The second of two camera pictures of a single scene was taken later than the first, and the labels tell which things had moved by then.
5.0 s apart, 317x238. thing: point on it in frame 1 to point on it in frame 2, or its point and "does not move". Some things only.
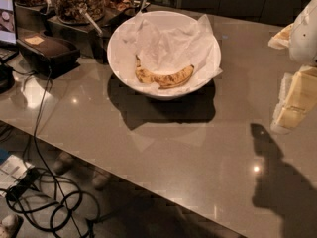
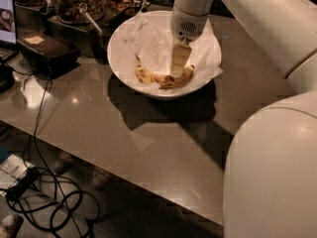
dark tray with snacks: (120, 6) does not move
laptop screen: (8, 24) does not move
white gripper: (304, 37) to (185, 26)
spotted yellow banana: (164, 81) does not move
